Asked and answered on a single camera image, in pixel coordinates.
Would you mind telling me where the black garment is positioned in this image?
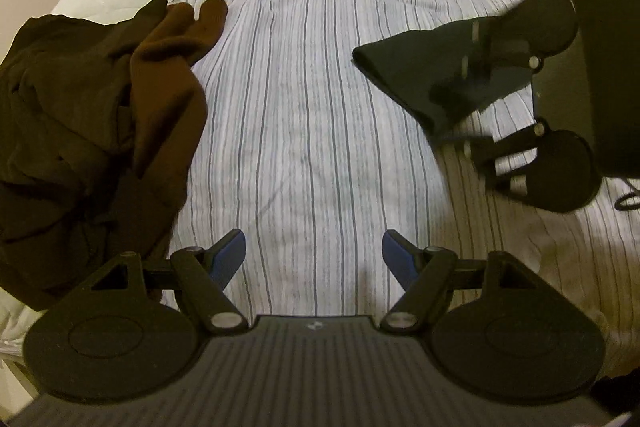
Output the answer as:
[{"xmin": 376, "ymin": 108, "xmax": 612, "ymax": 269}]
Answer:
[{"xmin": 352, "ymin": 18, "xmax": 534, "ymax": 138}]

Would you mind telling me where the black cable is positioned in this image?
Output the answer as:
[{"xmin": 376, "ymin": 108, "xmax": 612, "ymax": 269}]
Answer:
[{"xmin": 616, "ymin": 179, "xmax": 640, "ymax": 212}]

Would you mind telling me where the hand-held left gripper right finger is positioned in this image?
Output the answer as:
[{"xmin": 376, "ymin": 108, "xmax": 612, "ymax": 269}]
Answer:
[{"xmin": 381, "ymin": 229, "xmax": 547, "ymax": 336}]

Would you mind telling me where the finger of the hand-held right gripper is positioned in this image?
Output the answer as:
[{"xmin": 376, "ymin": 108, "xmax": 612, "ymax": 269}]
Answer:
[
  {"xmin": 462, "ymin": 121, "xmax": 548, "ymax": 198},
  {"xmin": 459, "ymin": 9, "xmax": 542, "ymax": 80}
]

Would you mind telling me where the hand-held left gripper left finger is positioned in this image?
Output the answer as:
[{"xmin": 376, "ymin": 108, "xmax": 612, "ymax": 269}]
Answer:
[{"xmin": 90, "ymin": 228, "xmax": 251, "ymax": 336}]

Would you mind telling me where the striped bed sheet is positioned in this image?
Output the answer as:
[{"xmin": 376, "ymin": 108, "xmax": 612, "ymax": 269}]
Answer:
[{"xmin": 0, "ymin": 0, "xmax": 640, "ymax": 360}]

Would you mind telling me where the brown crumpled garment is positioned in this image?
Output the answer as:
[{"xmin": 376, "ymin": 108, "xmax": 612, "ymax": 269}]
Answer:
[{"xmin": 0, "ymin": 0, "xmax": 230, "ymax": 311}]

